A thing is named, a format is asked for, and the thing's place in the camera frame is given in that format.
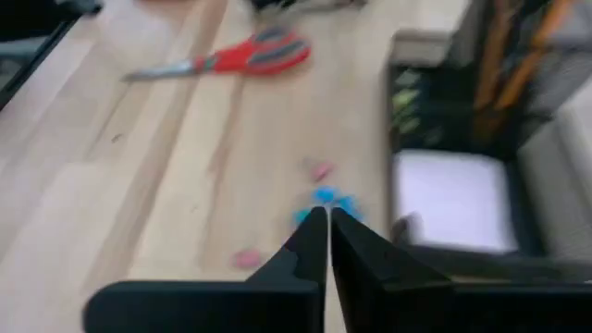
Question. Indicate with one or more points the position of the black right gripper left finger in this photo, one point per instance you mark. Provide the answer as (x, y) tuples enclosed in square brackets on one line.
[(222, 310)]

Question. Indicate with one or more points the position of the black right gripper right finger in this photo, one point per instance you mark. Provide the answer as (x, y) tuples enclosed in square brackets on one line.
[(416, 310)]

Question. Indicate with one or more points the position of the pink sticky note pad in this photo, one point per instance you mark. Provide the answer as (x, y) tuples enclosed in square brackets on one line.
[(455, 201)]

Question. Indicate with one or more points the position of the blue binder clip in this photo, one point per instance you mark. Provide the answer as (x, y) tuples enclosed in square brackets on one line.
[(303, 216), (349, 203), (326, 194)]

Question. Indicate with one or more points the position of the black mesh desk organizer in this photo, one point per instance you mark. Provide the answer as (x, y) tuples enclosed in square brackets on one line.
[(546, 185)]

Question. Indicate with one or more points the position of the small yellow-green eraser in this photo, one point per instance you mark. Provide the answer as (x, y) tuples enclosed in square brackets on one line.
[(406, 99)]

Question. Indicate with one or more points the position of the orange pencil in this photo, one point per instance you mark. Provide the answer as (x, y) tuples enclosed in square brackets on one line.
[(492, 55), (532, 60)]

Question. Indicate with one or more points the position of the black aluminium table frame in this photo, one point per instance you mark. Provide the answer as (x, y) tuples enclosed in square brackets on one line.
[(28, 28)]

